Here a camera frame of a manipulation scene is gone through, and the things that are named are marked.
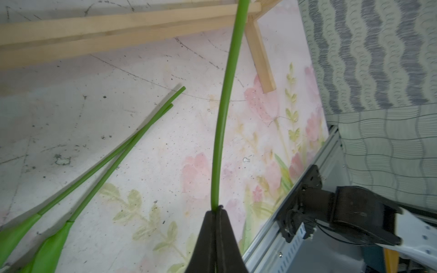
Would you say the aluminium mounting rail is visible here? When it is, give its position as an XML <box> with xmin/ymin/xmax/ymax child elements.
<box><xmin>243</xmin><ymin>125</ymin><xmax>340</xmax><ymax>273</ymax></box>

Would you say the blue artificial tulip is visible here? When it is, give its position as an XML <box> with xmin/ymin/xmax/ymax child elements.
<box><xmin>0</xmin><ymin>86</ymin><xmax>187</xmax><ymax>267</ymax></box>

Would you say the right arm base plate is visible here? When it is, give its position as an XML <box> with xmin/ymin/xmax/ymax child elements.
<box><xmin>275</xmin><ymin>164</ymin><xmax>335</xmax><ymax>243</ymax></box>

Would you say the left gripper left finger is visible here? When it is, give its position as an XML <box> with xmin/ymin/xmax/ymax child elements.
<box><xmin>185</xmin><ymin>210</ymin><xmax>216</xmax><ymax>273</ymax></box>

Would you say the floral pink table mat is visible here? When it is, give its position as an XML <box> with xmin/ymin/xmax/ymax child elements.
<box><xmin>1</xmin><ymin>1</ymin><xmax>328</xmax><ymax>273</ymax></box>

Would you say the white artificial tulip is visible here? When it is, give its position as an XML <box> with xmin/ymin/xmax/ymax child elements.
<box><xmin>211</xmin><ymin>1</ymin><xmax>250</xmax><ymax>211</ymax></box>

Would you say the pink artificial tulip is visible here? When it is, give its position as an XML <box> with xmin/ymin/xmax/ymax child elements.
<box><xmin>20</xmin><ymin>103</ymin><xmax>174</xmax><ymax>273</ymax></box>

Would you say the white vented cable duct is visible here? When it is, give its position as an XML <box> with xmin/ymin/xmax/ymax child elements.
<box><xmin>277</xmin><ymin>223</ymin><xmax>306</xmax><ymax>273</ymax></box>

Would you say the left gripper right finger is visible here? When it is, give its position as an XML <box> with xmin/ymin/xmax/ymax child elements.
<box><xmin>216</xmin><ymin>206</ymin><xmax>248</xmax><ymax>273</ymax></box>

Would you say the wooden clothes rack frame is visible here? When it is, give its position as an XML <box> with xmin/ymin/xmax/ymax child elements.
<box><xmin>0</xmin><ymin>0</ymin><xmax>284</xmax><ymax>94</ymax></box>

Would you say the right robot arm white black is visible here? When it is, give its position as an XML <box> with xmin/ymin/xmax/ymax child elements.
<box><xmin>330</xmin><ymin>186</ymin><xmax>437</xmax><ymax>268</ymax></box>

